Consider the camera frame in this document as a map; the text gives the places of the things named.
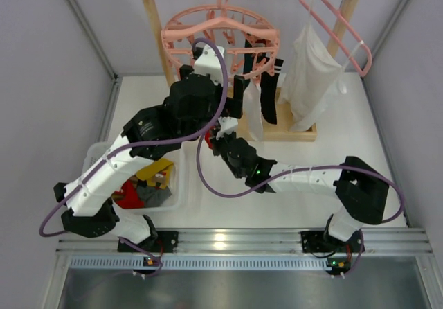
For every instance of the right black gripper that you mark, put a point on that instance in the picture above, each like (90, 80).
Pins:
(217, 144)

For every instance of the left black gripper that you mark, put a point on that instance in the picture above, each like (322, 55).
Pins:
(234, 100)

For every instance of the black sock white stripes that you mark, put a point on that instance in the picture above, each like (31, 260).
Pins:
(268, 86)

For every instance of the pink round clip hanger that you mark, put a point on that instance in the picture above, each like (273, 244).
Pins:
(248, 40)

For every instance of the mustard yellow sock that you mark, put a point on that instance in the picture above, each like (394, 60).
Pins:
(157, 174)

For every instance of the red santa sock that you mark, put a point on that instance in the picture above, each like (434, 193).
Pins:
(209, 139)

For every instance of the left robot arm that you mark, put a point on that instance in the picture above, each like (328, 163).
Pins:
(145, 138)

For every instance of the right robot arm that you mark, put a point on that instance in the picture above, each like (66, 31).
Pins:
(353, 183)

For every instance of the white garment on hanger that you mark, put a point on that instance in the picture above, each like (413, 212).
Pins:
(313, 81)

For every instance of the white plastic basket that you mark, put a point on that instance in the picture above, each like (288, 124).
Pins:
(178, 183)

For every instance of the grey sock in basket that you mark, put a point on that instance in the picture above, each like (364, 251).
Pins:
(152, 197)

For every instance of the red sock in basket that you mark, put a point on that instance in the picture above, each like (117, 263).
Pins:
(127, 197)

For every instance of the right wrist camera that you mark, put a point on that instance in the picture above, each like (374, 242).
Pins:
(227, 125)

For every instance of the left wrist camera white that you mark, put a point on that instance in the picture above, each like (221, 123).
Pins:
(207, 64)

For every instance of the aluminium mounting rail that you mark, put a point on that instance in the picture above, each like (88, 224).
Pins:
(244, 249)

